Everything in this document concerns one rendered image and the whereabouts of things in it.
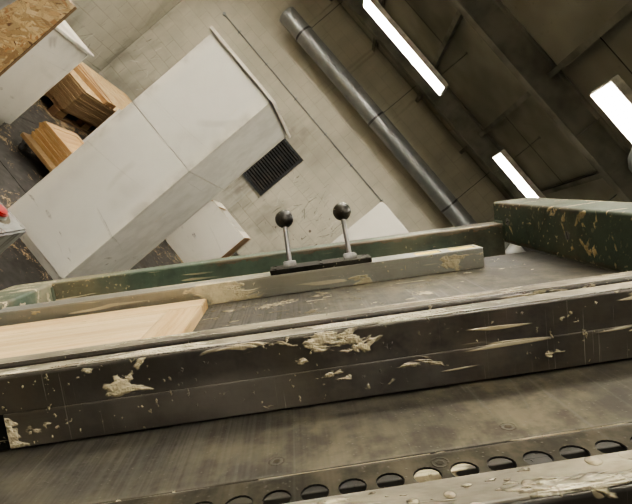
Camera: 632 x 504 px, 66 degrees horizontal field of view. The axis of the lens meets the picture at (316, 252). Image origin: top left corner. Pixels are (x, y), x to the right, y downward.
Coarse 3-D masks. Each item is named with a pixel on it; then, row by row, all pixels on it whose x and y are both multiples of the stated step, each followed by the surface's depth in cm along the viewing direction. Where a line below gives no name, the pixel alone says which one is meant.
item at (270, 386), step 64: (320, 320) 49; (384, 320) 46; (448, 320) 46; (512, 320) 46; (576, 320) 46; (0, 384) 44; (64, 384) 44; (128, 384) 45; (192, 384) 45; (256, 384) 45; (320, 384) 46; (384, 384) 46; (448, 384) 46; (0, 448) 45
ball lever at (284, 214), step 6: (282, 210) 100; (276, 216) 100; (282, 216) 99; (288, 216) 99; (276, 222) 100; (282, 222) 99; (288, 222) 99; (288, 234) 99; (288, 240) 99; (288, 246) 98; (288, 252) 97; (288, 258) 97; (288, 264) 96; (294, 264) 96
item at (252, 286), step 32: (384, 256) 100; (416, 256) 96; (448, 256) 96; (480, 256) 96; (160, 288) 96; (192, 288) 94; (224, 288) 94; (256, 288) 95; (288, 288) 95; (320, 288) 95; (0, 320) 93; (32, 320) 93
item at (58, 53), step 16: (64, 32) 358; (32, 48) 352; (48, 48) 362; (64, 48) 373; (80, 48) 382; (16, 64) 354; (32, 64) 364; (48, 64) 376; (64, 64) 387; (0, 80) 356; (16, 80) 367; (32, 80) 378; (48, 80) 390; (0, 96) 369; (16, 96) 380; (32, 96) 393; (0, 112) 383; (16, 112) 395
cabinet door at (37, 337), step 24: (120, 312) 89; (144, 312) 86; (168, 312) 84; (192, 312) 82; (0, 336) 83; (24, 336) 81; (48, 336) 79; (72, 336) 77; (96, 336) 75; (120, 336) 74; (144, 336) 71
